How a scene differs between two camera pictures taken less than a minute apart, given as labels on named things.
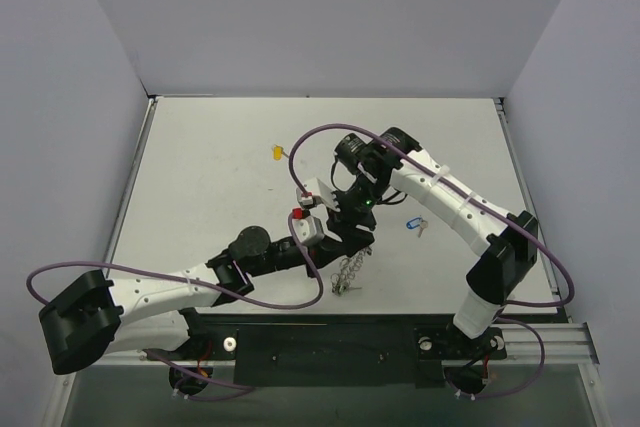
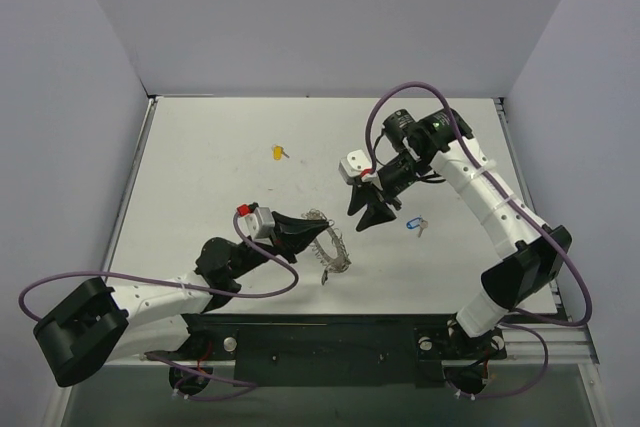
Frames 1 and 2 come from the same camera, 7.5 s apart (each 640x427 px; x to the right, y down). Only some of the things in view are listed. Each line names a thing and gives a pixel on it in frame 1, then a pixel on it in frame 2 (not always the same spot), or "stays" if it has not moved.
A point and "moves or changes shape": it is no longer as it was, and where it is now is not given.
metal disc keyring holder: x=348 y=267 moves or changes shape
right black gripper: x=354 y=213 to x=377 y=192
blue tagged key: x=415 y=223 stays
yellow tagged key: x=278 y=152 stays
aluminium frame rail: x=566 y=343 stays
